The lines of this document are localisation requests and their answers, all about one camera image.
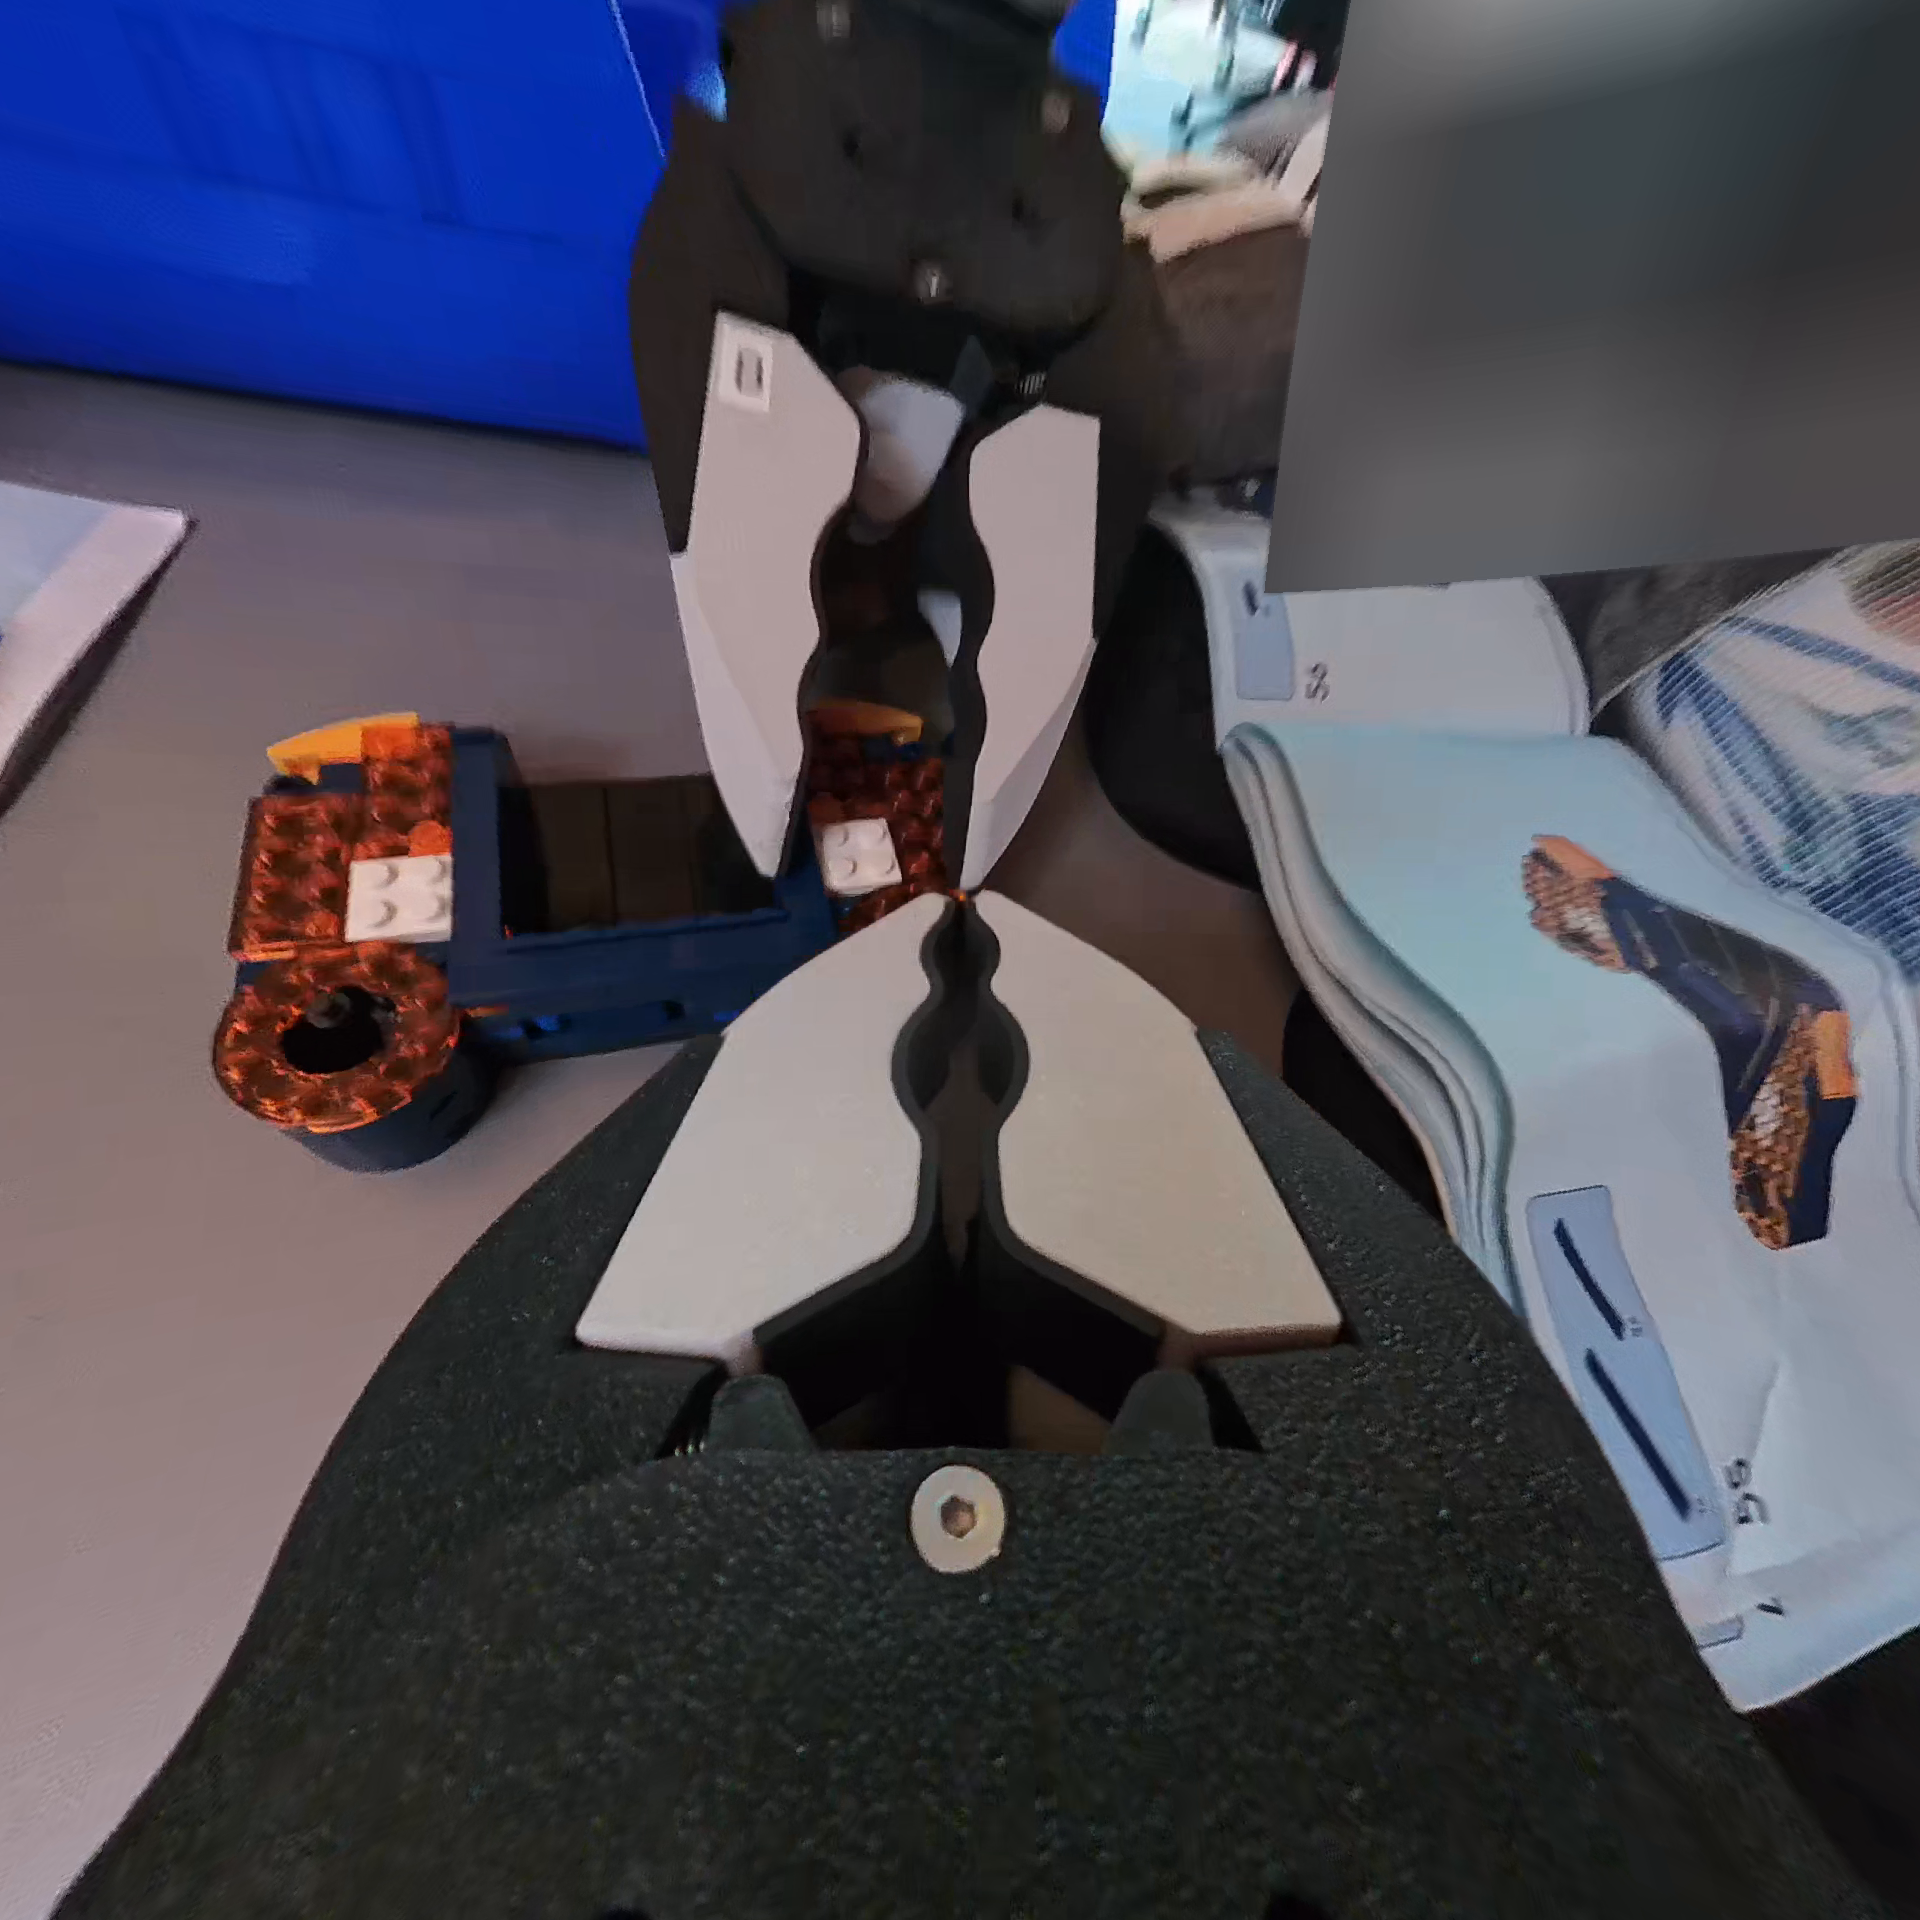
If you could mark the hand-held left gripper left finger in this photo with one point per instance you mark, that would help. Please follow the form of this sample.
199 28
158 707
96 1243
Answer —
764 1186

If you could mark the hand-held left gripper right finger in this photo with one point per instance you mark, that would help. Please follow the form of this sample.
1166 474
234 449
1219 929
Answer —
1142 1186

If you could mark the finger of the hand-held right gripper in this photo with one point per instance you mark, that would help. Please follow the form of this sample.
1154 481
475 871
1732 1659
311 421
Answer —
750 571
1043 601

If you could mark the blue orange brick model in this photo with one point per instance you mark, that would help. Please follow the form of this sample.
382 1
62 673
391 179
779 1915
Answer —
300 885

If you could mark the person's right forearm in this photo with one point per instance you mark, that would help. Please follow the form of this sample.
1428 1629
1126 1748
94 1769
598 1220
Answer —
1214 330

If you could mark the thick open instruction booklet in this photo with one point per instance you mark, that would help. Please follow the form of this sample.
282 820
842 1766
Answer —
1424 931

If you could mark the large blue plastic bin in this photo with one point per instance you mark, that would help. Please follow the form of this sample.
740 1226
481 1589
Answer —
300 195

